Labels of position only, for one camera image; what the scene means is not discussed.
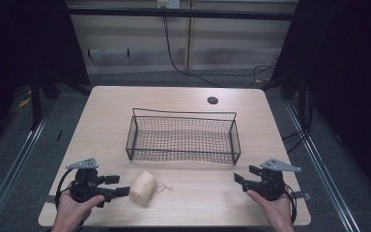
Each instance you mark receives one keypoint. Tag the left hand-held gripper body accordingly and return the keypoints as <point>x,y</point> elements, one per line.
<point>85,190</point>

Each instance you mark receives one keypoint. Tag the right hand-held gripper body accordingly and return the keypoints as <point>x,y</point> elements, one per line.
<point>269,185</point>

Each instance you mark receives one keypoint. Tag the beige twine roll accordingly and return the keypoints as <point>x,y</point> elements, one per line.
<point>143,188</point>

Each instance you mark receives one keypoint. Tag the person's left hand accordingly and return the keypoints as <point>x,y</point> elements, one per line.
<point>69,212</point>

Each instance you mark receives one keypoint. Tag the person's right hand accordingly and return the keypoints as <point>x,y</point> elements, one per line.
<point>275,212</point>

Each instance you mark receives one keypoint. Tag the grey tape tab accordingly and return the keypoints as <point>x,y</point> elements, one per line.
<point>49,198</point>
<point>302,195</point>

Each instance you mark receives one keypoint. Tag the black round table grommet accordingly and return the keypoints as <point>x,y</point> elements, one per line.
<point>212,100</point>

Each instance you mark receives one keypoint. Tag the black metal stand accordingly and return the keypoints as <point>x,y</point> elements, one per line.
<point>36,100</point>

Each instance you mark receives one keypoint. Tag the yellow floor tape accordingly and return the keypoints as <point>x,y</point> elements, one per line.
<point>24,102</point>

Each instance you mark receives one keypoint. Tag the dark curtain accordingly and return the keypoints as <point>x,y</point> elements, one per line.
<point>344,80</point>
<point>22,45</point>

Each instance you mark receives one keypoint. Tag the black horizontal metal bar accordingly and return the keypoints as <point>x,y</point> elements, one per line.
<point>180,13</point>

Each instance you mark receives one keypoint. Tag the grey metal floor rail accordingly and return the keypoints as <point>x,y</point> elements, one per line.
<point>322,167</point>
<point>9,174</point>

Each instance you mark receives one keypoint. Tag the white wall power outlet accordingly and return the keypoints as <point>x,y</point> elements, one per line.
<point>168,4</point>

